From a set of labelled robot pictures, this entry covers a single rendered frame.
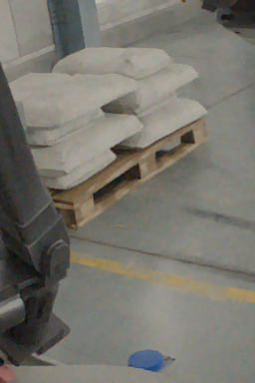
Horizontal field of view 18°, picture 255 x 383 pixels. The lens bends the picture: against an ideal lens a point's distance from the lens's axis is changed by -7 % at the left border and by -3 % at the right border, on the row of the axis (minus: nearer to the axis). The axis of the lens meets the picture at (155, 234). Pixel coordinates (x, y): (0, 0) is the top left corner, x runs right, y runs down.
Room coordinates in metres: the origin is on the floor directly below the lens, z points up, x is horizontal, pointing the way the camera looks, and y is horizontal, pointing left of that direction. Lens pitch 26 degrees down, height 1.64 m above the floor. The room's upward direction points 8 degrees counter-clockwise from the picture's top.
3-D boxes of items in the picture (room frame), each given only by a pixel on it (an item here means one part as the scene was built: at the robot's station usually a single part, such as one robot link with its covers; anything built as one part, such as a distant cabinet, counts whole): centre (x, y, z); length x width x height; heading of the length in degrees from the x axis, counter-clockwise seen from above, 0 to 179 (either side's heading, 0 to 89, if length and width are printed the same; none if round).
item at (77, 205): (4.28, 0.31, 0.07); 1.20 x 0.82 x 0.14; 143
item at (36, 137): (4.01, 0.52, 0.44); 0.66 x 0.42 x 0.14; 45
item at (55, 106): (3.92, 0.32, 0.56); 0.66 x 0.42 x 0.15; 141
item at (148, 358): (1.16, 0.05, 0.84); 0.06 x 0.06 x 0.02
